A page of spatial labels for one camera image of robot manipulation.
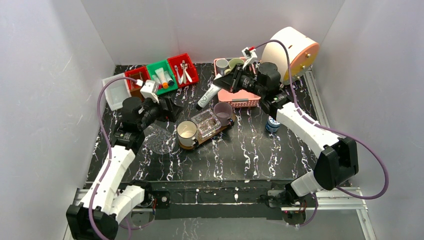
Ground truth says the white ribbed mug black rim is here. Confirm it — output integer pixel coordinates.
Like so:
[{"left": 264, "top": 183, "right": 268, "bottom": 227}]
[{"left": 176, "top": 120, "right": 198, "bottom": 147}]

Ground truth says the orange cap toothpaste tube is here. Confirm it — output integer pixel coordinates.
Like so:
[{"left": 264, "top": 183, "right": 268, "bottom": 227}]
[{"left": 155, "top": 67, "right": 169, "bottom": 89}]

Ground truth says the red plastic bin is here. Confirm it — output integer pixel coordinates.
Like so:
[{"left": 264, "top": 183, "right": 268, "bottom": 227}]
[
  {"left": 167, "top": 53, "right": 199, "bottom": 88},
  {"left": 125, "top": 66, "right": 151, "bottom": 101}
]

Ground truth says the grey mug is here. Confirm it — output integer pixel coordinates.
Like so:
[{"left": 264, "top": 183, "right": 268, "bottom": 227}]
[{"left": 214, "top": 58, "right": 229, "bottom": 76}]

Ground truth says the white cylindrical appliance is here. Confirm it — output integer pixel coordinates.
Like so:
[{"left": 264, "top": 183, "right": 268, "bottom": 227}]
[{"left": 261, "top": 26, "right": 320, "bottom": 85}]

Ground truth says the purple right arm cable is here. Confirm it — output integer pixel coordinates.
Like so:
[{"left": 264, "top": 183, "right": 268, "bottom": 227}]
[{"left": 251, "top": 39, "right": 390, "bottom": 228}]

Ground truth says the black cap toothpaste tube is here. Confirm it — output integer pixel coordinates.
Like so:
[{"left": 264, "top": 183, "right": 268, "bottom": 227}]
[{"left": 195, "top": 73, "right": 222, "bottom": 111}]

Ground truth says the purple mug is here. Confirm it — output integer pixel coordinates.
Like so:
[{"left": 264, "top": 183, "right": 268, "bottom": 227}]
[{"left": 213, "top": 102, "right": 234, "bottom": 127}]

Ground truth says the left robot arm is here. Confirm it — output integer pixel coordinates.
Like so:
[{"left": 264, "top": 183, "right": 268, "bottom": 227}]
[{"left": 66, "top": 96, "right": 183, "bottom": 240}]

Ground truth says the left red plastic bin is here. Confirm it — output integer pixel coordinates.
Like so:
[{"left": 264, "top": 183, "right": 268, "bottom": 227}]
[{"left": 125, "top": 66, "right": 151, "bottom": 101}]

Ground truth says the brown oval wooden tray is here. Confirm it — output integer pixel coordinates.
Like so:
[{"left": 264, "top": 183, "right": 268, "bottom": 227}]
[{"left": 177, "top": 113, "right": 236, "bottom": 150}]

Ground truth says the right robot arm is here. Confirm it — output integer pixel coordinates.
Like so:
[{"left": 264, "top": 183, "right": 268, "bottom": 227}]
[{"left": 212, "top": 62, "right": 359, "bottom": 204}]

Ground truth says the green mug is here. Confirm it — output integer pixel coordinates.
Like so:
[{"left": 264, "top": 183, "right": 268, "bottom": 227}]
[{"left": 223, "top": 57, "right": 245, "bottom": 75}]

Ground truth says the right red plastic bin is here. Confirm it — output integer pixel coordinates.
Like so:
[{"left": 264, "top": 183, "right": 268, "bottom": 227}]
[{"left": 167, "top": 53, "right": 199, "bottom": 88}]

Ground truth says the pink perforated basket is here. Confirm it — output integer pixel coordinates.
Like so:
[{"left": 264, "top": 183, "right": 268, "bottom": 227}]
[{"left": 213, "top": 58, "right": 261, "bottom": 108}]

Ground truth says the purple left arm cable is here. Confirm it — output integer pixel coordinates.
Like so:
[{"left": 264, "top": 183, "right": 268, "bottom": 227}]
[{"left": 87, "top": 76, "right": 143, "bottom": 240}]

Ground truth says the blue cap toothpaste tube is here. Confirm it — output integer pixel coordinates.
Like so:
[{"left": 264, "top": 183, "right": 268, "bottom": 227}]
[{"left": 164, "top": 71, "right": 175, "bottom": 87}]

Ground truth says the brown wooden holder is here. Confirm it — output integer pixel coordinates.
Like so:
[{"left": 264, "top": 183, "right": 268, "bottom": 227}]
[{"left": 130, "top": 72, "right": 144, "bottom": 101}]

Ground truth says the green plastic bin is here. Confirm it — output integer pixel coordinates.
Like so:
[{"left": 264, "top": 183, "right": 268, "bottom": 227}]
[{"left": 146, "top": 59, "right": 178, "bottom": 95}]

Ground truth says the white plastic bin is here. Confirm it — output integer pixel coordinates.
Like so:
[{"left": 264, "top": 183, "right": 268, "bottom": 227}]
[{"left": 104, "top": 79, "right": 131, "bottom": 111}]

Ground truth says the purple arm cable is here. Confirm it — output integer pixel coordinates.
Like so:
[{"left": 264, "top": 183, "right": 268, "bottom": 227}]
[
  {"left": 251, "top": 39, "right": 390, "bottom": 228},
  {"left": 87, "top": 76, "right": 143, "bottom": 240}
]

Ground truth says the pink cap toothpaste tube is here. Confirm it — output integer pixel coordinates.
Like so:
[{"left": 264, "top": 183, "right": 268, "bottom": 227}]
[{"left": 151, "top": 74, "right": 162, "bottom": 88}]

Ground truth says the clear textured square holder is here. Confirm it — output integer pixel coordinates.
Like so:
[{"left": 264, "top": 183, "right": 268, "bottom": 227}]
[{"left": 190, "top": 109, "right": 222, "bottom": 140}]

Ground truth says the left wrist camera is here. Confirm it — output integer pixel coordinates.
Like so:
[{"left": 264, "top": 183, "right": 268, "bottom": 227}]
[{"left": 135, "top": 79, "right": 159, "bottom": 104}]

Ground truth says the white toothbrush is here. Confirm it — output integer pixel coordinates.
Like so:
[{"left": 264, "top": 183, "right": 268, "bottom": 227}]
[
  {"left": 180, "top": 60, "right": 187, "bottom": 84},
  {"left": 174, "top": 65, "right": 183, "bottom": 86},
  {"left": 184, "top": 63, "right": 193, "bottom": 83}
]

